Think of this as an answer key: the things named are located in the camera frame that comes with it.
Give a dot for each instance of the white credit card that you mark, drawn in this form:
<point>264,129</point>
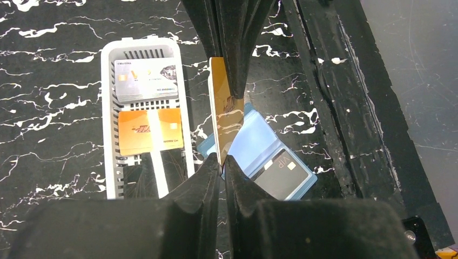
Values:
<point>145,79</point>

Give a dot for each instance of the blue leather card holder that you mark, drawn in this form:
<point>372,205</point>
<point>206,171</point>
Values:
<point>253,146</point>

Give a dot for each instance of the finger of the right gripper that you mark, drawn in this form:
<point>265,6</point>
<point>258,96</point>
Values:
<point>203,16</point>
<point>240,24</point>

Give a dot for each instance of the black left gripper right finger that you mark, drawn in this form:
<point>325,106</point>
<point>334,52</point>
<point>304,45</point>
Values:
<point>263,227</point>

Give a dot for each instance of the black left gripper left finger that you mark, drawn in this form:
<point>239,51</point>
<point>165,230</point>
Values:
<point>183,224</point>

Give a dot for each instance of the black VIP card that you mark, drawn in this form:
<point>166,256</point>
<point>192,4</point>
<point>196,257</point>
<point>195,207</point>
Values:
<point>281,176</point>

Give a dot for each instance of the orange credit card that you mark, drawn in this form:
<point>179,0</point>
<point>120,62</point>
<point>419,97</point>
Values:
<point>227,111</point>

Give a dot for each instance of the white plastic basket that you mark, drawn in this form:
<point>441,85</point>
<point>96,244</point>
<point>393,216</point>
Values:
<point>128,48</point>

